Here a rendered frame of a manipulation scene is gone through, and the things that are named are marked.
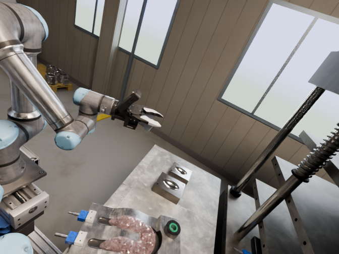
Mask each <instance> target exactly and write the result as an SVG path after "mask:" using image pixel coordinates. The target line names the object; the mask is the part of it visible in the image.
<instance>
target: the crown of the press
mask: <svg viewBox="0 0 339 254"><path fill-rule="evenodd" d="M308 83H310V84H312V85H315V86H317V87H320V88H322V89H324V90H327V91H329V92H331V93H334V94H336V95H338V96H339V51H331V52H330V54H329V55H328V56H327V57H326V59H325V60H324V61H323V63H322V64H321V65H320V67H319V68H318V69H317V70H316V72H315V73H314V74H313V76H312V77H311V78H310V80H309V81H308Z"/></svg>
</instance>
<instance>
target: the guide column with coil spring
mask: <svg viewBox="0 0 339 254"><path fill-rule="evenodd" d="M331 137H333V138H334V139H337V140H339V137H337V136H335V135H333V134H332V135H331ZM327 140H328V141H329V142H331V143H333V144H336V145H338V146H339V143H338V142H336V141H334V140H332V139H330V138H328V139H327ZM323 144H325V145H326V146H328V147H330V148H333V149H335V150H337V149H338V147H335V146H333V145H331V144H329V143H327V142H324V143H323ZM320 148H322V149H324V150H326V151H328V152H330V153H334V152H335V151H332V150H330V149H328V148H326V147H324V146H322V145H321V146H320ZM316 151H317V152H319V153H321V154H323V155H325V156H327V157H330V156H331V155H329V154H327V153H325V152H323V151H321V150H319V149H317V150H316ZM313 154H314V155H315V156H317V157H318V158H320V159H323V160H327V158H324V157H322V156H320V155H318V154H317V153H315V152H314V153H313ZM310 158H311V159H313V160H314V161H316V162H318V163H321V164H322V163H324V162H323V161H320V160H318V159H316V158H315V157H313V156H312V155H311V156H310ZM307 161H308V162H309V163H311V164H313V165H315V166H317V167H319V166H320V165H318V164H316V163H314V162H313V161H311V160H309V159H307ZM303 164H305V165H306V166H307V167H309V168H311V169H313V170H316V169H317V168H315V167H312V166H311V165H309V164H308V163H306V162H304V163H303ZM300 167H302V168H303V169H304V170H306V171H308V172H310V173H313V171H311V170H309V169H307V168H306V167H304V166H303V165H301V166H300ZM298 170H299V171H300V172H301V173H303V174H304V175H307V176H310V174H307V173H305V172H304V171H302V170H301V169H300V168H298ZM296 174H297V175H299V176H300V177H302V178H304V179H307V177H304V176H302V175H301V174H299V173H298V172H297V171H296ZM301 183H302V181H300V180H299V179H297V178H296V177H295V176H294V175H293V174H292V175H291V176H290V177H289V178H288V179H287V180H286V181H285V182H284V183H283V184H282V185H281V186H280V187H279V188H278V189H277V190H276V191H275V192H274V193H273V194H272V195H271V196H270V197H269V198H268V199H267V200H266V201H265V202H264V203H263V204H262V205H261V206H260V207H259V208H258V209H257V211H256V212H255V213H254V214H253V215H252V216H251V217H250V218H249V219H248V220H247V221H246V222H245V223H244V224H243V225H242V226H241V227H240V228H239V229H238V230H237V231H236V232H235V233H234V238H235V239H236V240H237V241H241V240H242V239H243V238H244V237H245V236H246V235H247V234H248V233H249V232H250V231H251V230H252V229H253V228H255V227H256V226H257V225H258V224H259V223H260V222H261V221H262V220H263V219H264V218H265V217H266V216H267V215H268V214H269V213H270V212H272V211H273V210H274V209H275V208H276V207H277V206H278V205H279V204H280V203H281V202H282V201H283V200H284V199H285V198H286V197H287V196H288V195H289V194H291V193H292V192H293V191H294V190H295V189H296V188H297V187H298V186H299V185H300V184H301Z"/></svg>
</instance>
